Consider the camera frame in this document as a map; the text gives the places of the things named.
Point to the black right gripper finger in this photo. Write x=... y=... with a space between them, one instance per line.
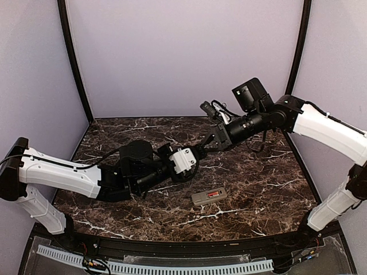
x=205 y=150
x=207 y=139

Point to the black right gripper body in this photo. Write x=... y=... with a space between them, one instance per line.
x=226 y=141

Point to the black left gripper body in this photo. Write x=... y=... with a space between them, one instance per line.
x=184 y=177

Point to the red battery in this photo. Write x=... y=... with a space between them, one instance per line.
x=213 y=194

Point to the white remote control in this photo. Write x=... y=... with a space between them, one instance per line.
x=200 y=199

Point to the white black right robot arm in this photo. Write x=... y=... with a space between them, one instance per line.
x=294 y=115

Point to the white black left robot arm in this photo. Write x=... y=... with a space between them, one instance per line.
x=138 y=169

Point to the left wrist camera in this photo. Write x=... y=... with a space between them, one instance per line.
x=182 y=159

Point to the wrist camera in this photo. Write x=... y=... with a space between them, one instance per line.
x=182 y=159
x=215 y=112

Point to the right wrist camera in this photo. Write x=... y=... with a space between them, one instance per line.
x=215 y=112

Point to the white slotted cable duct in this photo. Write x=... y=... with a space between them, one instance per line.
x=152 y=267

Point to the black front rail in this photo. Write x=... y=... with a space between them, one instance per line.
x=278 y=246

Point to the black vertical frame post right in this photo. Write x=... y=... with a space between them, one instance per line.
x=303 y=27

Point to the black vertical frame post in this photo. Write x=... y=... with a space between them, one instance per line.
x=64 y=20
x=303 y=27

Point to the black vertical frame post left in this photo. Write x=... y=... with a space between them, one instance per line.
x=64 y=20

